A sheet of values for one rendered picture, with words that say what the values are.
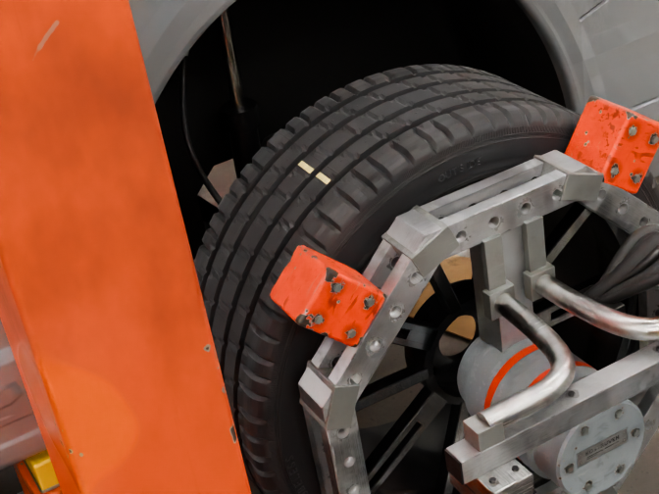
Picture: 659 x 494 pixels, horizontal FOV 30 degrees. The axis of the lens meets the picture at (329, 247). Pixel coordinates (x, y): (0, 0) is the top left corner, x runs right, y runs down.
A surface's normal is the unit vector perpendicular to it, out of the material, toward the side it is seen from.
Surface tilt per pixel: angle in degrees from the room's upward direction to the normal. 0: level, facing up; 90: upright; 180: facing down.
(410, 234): 45
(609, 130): 55
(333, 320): 90
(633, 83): 90
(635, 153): 90
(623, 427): 90
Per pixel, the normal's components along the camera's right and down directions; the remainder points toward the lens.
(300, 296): -0.72, -0.34
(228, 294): -0.82, -0.13
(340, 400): 0.48, 0.39
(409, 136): -0.28, -0.78
